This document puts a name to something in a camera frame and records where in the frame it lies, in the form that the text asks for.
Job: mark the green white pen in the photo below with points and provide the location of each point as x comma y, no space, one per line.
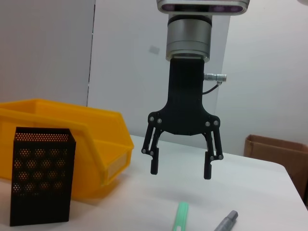
181,216

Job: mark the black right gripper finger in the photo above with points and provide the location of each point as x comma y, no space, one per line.
214,146
152,144

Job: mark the brown cardboard box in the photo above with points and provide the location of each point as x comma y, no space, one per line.
279,154

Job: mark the black mesh pen holder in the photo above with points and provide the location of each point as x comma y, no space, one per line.
41,180

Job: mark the yellow plastic bin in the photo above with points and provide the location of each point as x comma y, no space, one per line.
96,134

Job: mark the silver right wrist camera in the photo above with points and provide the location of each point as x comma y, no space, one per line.
204,6

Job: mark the grey marker pen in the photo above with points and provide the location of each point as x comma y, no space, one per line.
227,221

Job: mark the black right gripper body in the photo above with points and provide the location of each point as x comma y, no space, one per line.
185,101

